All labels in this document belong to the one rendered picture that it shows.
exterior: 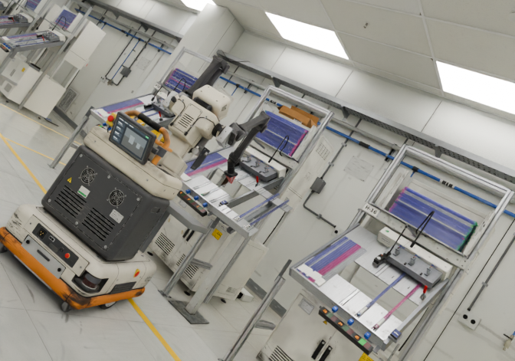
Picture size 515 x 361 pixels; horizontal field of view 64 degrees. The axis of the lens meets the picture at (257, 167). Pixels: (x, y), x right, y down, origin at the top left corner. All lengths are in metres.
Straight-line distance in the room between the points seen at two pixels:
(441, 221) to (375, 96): 2.63
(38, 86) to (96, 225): 5.16
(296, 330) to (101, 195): 1.53
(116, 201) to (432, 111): 3.70
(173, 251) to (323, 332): 1.45
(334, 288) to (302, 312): 0.41
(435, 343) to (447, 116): 2.30
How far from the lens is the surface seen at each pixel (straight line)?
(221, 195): 3.22
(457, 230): 2.93
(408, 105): 5.11
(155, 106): 4.55
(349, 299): 2.58
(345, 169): 4.94
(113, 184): 2.25
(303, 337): 2.93
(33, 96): 7.30
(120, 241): 2.21
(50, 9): 8.65
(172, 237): 3.68
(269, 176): 3.39
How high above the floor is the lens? 1.01
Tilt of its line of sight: 2 degrees up
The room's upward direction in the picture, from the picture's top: 34 degrees clockwise
